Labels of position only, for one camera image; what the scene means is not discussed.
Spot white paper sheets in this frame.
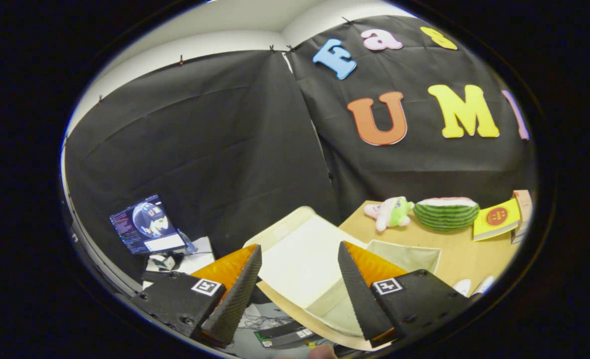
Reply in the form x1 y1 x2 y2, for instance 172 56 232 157
143 237 217 290

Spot stack of beige books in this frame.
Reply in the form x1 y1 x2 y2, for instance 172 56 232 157
511 189 534 245

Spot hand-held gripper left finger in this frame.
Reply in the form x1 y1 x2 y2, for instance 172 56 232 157
131 243 263 348

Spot black flat device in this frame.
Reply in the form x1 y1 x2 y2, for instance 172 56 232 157
254 321 320 350

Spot beige fabric storage box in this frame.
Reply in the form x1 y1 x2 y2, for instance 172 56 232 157
244 206 443 352

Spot open laptop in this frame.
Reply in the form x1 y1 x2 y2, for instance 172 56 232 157
110 194 197 256

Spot yellow book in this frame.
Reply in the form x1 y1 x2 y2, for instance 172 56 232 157
473 198 521 242

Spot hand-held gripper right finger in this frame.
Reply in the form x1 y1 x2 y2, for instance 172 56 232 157
337 241 475 348

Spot pink and green plush toy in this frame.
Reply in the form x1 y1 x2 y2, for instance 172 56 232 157
364 196 415 232

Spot watermelon slice plush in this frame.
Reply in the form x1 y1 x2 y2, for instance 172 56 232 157
413 197 481 232

